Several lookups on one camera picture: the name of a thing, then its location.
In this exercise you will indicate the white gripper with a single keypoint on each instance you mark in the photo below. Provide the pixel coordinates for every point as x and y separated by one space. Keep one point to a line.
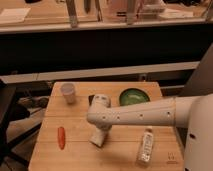
100 133

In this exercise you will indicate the white sponge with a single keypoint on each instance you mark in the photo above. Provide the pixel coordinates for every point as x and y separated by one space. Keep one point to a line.
99 144

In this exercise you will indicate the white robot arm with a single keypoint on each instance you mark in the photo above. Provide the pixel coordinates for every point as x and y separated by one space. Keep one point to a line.
194 113

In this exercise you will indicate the wooden table board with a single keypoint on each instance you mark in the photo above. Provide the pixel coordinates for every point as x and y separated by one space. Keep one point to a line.
120 149

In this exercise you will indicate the orange carrot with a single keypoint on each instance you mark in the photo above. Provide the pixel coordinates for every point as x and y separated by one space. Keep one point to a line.
61 137

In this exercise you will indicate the black rectangular block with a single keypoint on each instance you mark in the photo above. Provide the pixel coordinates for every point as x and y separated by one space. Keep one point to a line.
90 99

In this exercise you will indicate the green bowl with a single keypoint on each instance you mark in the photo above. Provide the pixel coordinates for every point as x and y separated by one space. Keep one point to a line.
132 96

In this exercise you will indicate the white tube bottle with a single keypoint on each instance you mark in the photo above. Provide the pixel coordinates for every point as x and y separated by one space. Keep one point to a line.
145 150

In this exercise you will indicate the black chair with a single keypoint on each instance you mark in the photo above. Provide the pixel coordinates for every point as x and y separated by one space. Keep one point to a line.
8 105

